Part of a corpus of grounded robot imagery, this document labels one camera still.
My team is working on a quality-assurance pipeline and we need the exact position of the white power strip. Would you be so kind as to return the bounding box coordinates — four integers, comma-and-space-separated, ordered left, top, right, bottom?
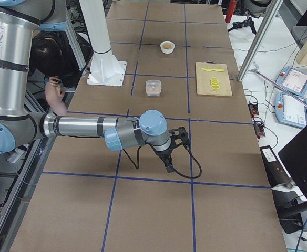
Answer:
6, 143, 29, 164

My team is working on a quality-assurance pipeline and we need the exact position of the yellow plastic knife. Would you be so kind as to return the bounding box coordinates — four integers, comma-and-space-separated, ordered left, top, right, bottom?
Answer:
201, 68, 225, 72

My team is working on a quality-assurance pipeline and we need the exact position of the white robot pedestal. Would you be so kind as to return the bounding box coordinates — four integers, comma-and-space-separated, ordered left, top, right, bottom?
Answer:
80, 0, 127, 87

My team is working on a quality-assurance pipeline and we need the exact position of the white bowl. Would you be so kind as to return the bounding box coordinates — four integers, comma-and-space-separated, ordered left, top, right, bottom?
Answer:
160, 41, 175, 54

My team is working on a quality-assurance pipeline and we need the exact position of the orange connector board lower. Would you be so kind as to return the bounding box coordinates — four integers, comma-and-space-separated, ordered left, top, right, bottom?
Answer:
253, 121, 265, 138

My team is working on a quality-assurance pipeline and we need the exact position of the black box with label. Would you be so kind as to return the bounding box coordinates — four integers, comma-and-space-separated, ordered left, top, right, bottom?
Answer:
260, 145, 294, 189

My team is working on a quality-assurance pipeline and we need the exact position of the person in black hoodie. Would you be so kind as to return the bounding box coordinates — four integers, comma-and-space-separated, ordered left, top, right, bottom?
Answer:
29, 31, 82, 116

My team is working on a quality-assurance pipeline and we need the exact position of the wooden cutting board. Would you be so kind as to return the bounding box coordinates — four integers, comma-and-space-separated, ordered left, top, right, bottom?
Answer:
196, 62, 232, 97

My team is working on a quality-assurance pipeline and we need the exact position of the brown egg from bowl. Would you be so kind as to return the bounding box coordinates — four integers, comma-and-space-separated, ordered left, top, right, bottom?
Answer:
163, 44, 171, 49

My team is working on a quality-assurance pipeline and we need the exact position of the blue teach pendant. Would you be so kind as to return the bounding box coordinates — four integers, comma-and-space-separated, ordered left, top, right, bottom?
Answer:
275, 66, 307, 96
275, 92, 307, 129

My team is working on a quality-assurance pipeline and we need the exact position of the metal reacher grabber tool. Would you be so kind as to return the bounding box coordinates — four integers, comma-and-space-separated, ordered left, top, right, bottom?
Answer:
248, 68, 307, 108

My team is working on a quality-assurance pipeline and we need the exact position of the orange connector board upper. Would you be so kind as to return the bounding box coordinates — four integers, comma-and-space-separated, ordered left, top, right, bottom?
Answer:
248, 103, 259, 117

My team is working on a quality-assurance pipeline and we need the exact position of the clear plastic egg box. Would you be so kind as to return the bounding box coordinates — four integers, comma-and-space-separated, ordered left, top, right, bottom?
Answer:
145, 80, 162, 96

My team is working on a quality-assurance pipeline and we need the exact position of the lower blue teach pendant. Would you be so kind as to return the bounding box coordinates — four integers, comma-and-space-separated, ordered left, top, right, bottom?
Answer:
275, 92, 307, 129

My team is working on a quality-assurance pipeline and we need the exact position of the black tripod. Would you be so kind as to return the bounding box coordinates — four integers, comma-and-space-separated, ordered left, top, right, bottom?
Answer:
228, 10, 259, 35

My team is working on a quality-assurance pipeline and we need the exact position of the aluminium frame post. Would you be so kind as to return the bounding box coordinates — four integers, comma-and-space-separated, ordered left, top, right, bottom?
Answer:
237, 0, 283, 82

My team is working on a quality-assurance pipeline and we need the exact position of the orange connector board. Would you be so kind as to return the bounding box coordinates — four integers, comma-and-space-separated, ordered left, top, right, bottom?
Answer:
253, 121, 265, 138
248, 103, 259, 117

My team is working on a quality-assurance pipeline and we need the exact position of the upper blue teach pendant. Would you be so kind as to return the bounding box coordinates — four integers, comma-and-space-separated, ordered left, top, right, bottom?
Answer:
275, 66, 307, 96

